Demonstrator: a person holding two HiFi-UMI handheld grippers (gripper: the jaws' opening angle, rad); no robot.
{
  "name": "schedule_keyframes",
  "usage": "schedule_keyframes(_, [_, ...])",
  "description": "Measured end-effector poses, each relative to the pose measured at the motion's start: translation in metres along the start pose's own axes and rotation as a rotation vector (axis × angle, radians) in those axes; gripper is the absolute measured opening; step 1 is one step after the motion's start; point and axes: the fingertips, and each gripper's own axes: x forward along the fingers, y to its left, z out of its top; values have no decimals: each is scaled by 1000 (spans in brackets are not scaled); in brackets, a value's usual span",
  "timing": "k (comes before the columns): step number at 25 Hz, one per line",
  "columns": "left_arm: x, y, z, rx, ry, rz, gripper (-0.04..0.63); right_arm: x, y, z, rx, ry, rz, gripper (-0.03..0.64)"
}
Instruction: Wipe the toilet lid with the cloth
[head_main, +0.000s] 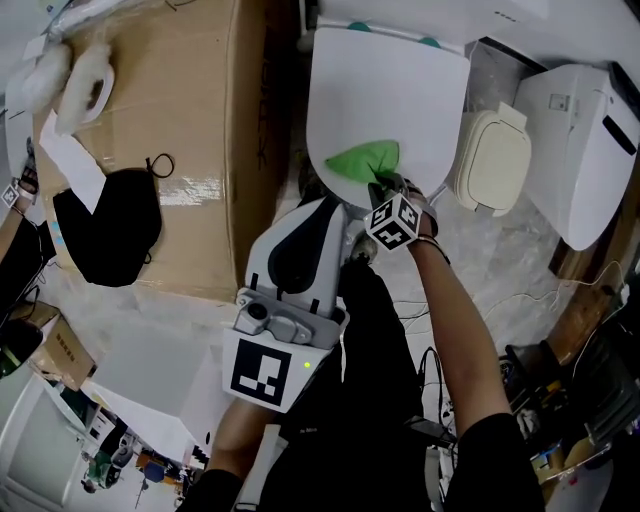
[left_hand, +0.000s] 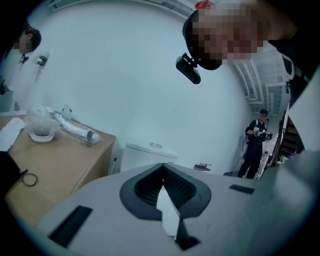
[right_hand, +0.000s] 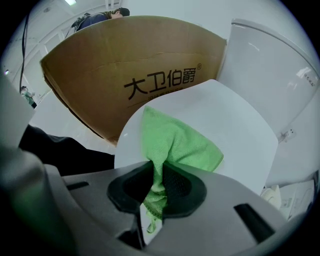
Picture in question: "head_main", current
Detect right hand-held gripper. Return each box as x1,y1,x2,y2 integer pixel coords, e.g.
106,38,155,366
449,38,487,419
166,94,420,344
362,168,422,255

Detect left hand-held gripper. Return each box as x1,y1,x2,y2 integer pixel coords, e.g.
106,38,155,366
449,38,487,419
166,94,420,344
221,194,351,415

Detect green cloth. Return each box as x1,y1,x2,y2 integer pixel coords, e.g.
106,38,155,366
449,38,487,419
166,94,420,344
324,139,402,187

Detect white toilet lid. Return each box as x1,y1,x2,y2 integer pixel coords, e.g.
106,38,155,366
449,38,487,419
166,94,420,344
305,27,471,209

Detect person's left forearm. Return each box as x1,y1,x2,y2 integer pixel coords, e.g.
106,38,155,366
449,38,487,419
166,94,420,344
204,399,271,474

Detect person's right forearm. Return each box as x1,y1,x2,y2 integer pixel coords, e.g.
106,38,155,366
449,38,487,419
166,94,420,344
409,234,514,441

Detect white toilet tank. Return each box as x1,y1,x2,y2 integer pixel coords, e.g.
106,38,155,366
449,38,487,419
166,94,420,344
309,0,551,56

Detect white smart toilet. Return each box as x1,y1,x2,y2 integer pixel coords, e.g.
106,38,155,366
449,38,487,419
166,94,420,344
514,60,640,252

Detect person's right hand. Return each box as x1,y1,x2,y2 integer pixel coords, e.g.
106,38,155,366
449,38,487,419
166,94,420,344
402,178,440,240

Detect person's right shoe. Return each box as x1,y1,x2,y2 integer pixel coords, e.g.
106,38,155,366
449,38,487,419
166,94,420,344
352,232,381,264

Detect cream lidded waste bin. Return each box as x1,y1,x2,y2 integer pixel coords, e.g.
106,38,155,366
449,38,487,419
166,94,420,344
452,101,533,217

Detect person's black trousers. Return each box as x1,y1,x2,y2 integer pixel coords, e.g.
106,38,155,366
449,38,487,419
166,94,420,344
279,259,431,512

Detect large cardboard box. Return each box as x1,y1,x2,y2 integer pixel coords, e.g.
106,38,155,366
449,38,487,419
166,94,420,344
29,0,301,306

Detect white board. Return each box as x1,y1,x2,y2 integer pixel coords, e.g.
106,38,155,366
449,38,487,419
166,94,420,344
82,319,201,466

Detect black flat device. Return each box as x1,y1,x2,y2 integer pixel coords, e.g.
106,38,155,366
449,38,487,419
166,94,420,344
402,414,459,447

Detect brown wooden planks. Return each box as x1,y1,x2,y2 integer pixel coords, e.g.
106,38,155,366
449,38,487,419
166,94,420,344
547,164,640,366

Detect white paper strip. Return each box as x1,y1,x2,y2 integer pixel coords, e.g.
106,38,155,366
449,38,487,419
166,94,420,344
38,110,109,215

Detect small cardboard box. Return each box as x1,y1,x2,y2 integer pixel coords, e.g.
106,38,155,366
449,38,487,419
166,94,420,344
27,314,97,392

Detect white foam slippers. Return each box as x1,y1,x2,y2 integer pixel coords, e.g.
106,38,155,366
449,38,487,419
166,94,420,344
53,42,116,136

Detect person's black shirt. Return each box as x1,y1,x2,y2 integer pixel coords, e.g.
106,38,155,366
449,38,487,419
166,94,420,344
174,412,546,512

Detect cluttered black storage rack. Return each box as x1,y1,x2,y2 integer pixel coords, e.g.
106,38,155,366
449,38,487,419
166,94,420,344
499,309,640,501

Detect black and green bag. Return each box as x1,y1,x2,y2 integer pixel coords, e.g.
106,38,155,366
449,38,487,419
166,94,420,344
0,319,45,380

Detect plastic-wrapped white foam part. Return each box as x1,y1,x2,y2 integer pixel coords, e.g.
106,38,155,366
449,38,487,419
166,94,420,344
22,42,71,114

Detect white pipe in plastic bag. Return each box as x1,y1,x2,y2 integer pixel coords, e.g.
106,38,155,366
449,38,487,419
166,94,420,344
42,0,151,39

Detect silver gripper camera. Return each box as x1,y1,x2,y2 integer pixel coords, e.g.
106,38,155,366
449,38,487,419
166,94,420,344
233,294,276,336

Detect black drawstring bag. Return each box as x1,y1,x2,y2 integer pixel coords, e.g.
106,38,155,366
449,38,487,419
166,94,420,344
52,153,176,288

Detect grey shoulder strap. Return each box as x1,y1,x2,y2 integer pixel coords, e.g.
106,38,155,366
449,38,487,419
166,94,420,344
247,423,286,512

